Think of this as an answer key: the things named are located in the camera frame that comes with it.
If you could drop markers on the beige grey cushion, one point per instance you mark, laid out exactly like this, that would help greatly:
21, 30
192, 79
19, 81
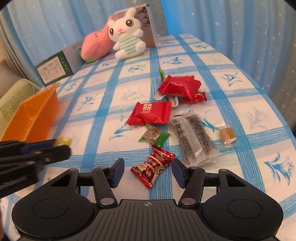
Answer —
8, 77

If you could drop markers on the white wrapped candy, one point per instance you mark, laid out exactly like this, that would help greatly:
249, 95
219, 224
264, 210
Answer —
173, 99

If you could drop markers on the pink peach plush toy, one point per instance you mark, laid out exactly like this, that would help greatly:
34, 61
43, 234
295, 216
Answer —
96, 45

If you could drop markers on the orange plastic basket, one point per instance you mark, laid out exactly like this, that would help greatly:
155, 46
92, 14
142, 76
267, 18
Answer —
34, 117

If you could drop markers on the yellow green candy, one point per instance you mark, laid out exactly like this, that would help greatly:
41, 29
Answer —
61, 140

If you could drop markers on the clear sesame bar packet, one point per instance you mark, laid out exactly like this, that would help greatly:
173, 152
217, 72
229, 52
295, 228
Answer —
190, 145
208, 147

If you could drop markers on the blue star curtain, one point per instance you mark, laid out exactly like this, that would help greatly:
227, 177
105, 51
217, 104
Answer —
258, 36

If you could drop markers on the green wrapped brown candy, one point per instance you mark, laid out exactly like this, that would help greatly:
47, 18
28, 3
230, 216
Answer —
154, 136

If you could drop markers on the white bunny plush toy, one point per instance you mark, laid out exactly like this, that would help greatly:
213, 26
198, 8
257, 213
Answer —
127, 34

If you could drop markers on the green candy wrapper tip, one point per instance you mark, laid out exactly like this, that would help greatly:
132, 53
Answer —
162, 74

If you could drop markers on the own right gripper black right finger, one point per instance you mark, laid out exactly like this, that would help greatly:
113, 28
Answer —
192, 180

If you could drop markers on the blue checked tablecloth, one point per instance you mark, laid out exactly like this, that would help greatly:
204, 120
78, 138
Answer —
253, 139

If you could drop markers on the grey brown upright box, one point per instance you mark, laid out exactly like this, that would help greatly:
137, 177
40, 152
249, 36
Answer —
144, 15

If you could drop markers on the dark red patterned candy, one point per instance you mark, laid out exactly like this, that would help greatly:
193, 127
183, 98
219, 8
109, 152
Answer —
155, 163

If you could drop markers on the green zigzag cushion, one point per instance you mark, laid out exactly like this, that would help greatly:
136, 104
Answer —
10, 107

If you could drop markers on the small red gold candy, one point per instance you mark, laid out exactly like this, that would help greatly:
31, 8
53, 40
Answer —
200, 96

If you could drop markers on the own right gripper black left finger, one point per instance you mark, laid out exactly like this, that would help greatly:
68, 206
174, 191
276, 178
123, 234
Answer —
103, 179

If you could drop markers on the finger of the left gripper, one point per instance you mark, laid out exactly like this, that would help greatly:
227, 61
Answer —
50, 155
35, 146

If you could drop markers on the large red candy pack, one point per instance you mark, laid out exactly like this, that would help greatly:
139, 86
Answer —
180, 86

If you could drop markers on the red double-happiness candy pack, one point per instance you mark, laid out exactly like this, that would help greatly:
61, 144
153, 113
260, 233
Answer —
150, 113

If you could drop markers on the green white carton box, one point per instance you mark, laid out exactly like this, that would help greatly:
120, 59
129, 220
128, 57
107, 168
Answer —
62, 64

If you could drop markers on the clear brown candy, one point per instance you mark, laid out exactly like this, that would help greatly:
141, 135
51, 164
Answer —
226, 134

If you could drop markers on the light green sofa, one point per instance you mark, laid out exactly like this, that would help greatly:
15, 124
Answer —
9, 94

